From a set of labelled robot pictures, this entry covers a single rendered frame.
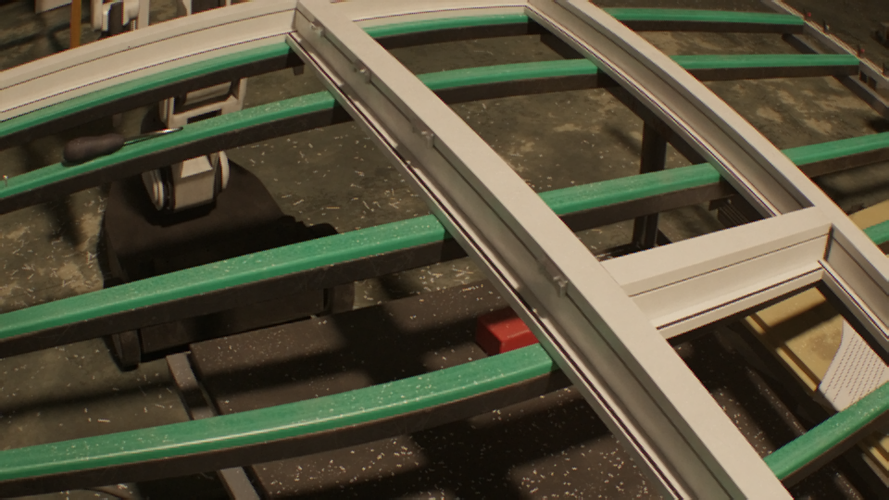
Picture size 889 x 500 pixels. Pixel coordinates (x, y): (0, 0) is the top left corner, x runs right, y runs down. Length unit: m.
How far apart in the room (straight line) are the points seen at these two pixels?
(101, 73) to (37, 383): 0.98
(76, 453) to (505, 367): 0.45
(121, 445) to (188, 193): 1.57
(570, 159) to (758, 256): 2.09
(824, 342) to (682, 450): 0.70
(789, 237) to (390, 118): 0.55
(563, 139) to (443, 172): 2.08
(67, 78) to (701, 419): 1.15
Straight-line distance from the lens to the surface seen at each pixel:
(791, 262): 1.30
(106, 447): 1.01
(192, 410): 1.51
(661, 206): 1.45
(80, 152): 1.46
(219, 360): 1.54
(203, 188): 2.54
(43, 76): 1.71
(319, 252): 1.25
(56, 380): 2.48
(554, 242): 1.15
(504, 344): 1.54
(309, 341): 1.58
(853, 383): 1.56
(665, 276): 1.14
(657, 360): 1.02
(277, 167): 3.18
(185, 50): 1.75
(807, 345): 1.61
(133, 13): 2.28
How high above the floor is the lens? 1.55
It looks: 33 degrees down
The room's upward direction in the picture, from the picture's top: 3 degrees clockwise
